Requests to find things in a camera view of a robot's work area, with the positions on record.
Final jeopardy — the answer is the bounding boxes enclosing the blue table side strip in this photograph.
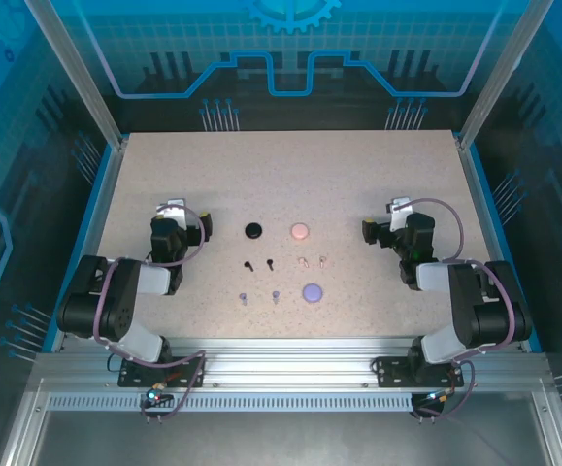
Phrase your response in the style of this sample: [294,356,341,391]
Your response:
[41,144,119,353]
[464,144,544,353]

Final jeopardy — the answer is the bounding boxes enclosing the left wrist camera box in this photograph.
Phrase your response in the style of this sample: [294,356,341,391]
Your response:
[156,196,188,230]

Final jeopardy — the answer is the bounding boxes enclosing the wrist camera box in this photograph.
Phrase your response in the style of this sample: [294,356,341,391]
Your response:
[156,196,188,230]
[389,196,413,232]

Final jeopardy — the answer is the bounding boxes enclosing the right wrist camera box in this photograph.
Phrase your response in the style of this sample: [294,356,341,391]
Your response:
[389,196,413,232]

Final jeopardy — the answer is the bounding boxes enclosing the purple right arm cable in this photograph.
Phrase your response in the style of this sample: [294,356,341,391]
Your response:
[391,196,517,423]

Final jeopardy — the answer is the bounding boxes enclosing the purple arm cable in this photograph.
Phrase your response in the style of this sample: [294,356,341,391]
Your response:
[391,196,517,423]
[93,203,209,423]

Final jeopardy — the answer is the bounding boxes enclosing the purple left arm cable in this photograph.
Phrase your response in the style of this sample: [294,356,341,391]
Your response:
[93,203,209,423]

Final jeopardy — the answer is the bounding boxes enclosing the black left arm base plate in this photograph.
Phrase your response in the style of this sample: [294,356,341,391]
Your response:
[117,356,208,388]

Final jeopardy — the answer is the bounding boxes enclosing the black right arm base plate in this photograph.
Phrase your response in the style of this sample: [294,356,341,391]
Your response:
[375,356,466,388]

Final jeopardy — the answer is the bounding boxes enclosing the cable connector with light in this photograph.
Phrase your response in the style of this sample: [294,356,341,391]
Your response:
[423,387,456,407]
[144,385,173,408]

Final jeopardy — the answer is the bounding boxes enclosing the aluminium mounting rail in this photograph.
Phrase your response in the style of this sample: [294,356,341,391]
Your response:
[27,337,556,395]

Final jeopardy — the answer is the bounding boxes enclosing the aluminium frame post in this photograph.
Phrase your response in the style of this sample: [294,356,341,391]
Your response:
[23,0,129,150]
[457,0,556,150]

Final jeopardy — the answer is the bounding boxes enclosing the slotted cable duct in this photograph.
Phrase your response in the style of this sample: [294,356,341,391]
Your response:
[47,393,415,414]

